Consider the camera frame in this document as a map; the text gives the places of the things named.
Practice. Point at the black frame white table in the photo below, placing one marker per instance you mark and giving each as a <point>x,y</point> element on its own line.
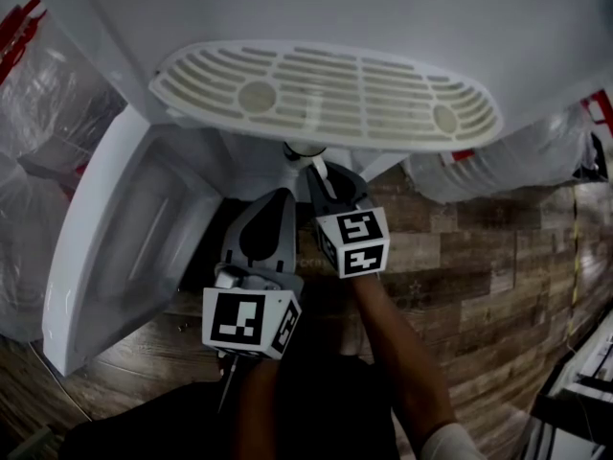
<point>579,400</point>

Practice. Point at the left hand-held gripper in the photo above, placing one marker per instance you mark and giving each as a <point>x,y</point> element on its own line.
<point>239,319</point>

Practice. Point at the white cup black rim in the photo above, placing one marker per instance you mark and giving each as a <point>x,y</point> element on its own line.
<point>320,166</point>

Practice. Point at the person's right forearm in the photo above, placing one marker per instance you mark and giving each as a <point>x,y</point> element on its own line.
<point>397,343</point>

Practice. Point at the person's light shirt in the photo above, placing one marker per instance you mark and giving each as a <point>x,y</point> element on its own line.
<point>450,443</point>

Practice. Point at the white water dispenser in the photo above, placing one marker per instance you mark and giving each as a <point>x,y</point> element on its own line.
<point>335,12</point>

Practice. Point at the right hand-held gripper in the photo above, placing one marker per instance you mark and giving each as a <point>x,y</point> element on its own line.
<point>354,242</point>

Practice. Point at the clear water jug red cap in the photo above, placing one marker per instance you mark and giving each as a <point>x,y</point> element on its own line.
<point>57,89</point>
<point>29,233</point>
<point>503,170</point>

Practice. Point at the white dispenser door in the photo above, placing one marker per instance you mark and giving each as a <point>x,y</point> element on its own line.
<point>96,257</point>

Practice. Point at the person's left forearm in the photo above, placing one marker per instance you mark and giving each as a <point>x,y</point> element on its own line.
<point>258,400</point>

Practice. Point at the yellow black hazard tape strip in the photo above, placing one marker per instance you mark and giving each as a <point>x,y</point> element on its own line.
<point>574,252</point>

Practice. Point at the white slotted drip tray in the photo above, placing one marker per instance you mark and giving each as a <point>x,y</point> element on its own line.
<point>325,94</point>

